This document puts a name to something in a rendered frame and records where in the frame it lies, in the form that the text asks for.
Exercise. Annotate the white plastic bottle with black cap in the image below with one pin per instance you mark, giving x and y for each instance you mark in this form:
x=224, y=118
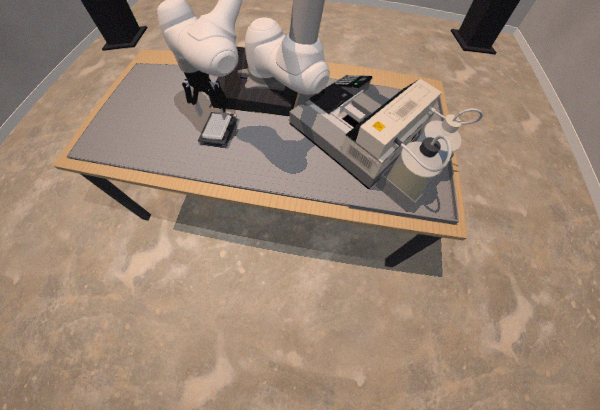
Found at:
x=408, y=175

